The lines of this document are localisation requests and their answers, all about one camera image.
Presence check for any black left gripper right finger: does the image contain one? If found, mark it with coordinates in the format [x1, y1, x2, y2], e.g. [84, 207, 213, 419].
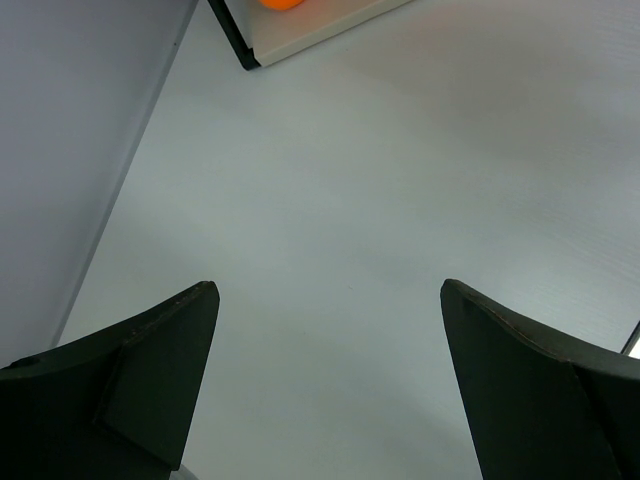
[440, 279, 639, 479]

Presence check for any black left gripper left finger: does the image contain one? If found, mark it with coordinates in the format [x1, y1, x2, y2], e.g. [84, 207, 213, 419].
[1, 281, 220, 479]

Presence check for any beige three-tier shelf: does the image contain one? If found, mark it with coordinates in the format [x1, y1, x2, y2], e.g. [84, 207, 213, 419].
[209, 0, 406, 71]

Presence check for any orange plush on shelf left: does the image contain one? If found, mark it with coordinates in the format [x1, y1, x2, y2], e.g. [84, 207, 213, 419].
[259, 0, 304, 11]

